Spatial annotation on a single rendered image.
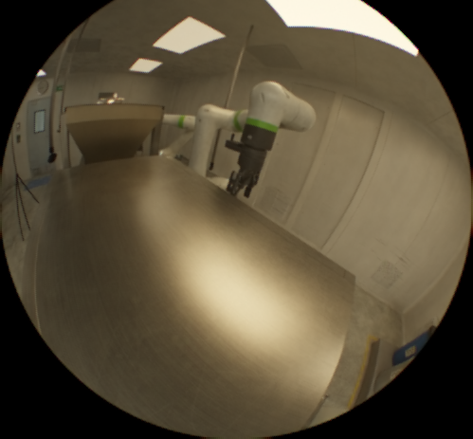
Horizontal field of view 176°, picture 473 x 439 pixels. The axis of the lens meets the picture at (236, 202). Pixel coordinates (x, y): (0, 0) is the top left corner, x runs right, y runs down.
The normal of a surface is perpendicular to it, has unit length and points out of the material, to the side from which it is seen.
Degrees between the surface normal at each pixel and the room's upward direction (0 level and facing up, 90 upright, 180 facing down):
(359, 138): 90
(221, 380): 0
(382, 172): 90
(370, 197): 90
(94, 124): 118
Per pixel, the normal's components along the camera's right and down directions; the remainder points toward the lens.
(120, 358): 0.25, -0.85
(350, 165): -0.64, 0.21
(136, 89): 0.73, 0.48
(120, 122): 0.52, 0.83
